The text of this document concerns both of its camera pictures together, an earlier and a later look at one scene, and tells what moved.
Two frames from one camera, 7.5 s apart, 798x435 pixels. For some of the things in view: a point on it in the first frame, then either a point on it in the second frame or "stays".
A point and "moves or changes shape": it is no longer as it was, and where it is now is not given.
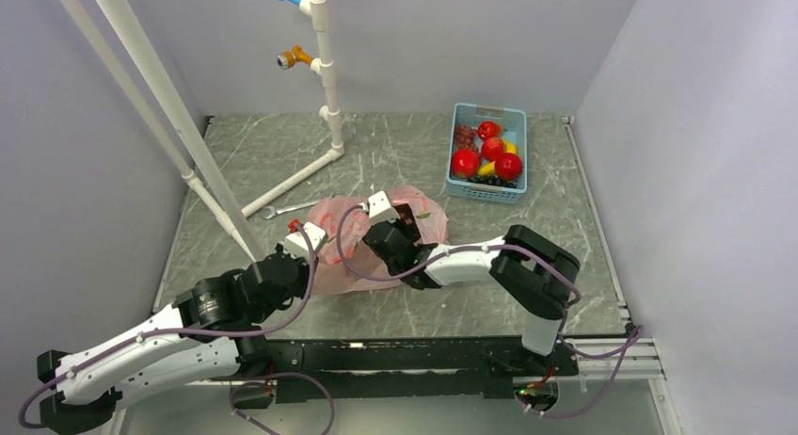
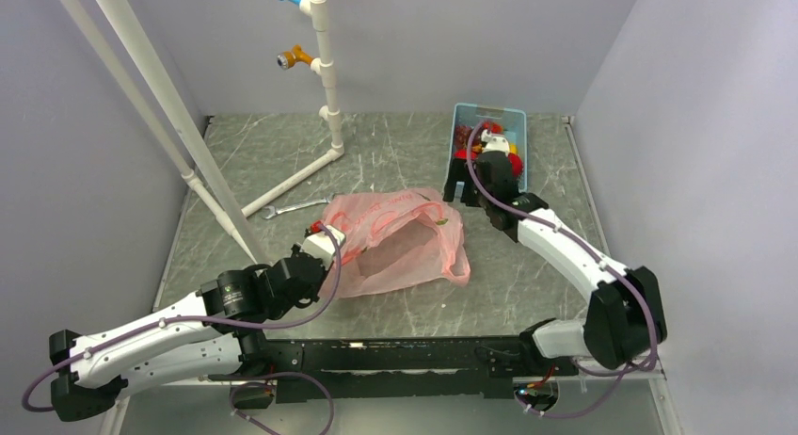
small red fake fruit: x=487 y=129 stays
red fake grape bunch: x=464 y=138 stays
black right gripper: x=412 y=229 → x=460 y=172
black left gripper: x=306 y=271 stays
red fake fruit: x=508 y=166 stays
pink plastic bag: x=346 y=264 moves or changes shape
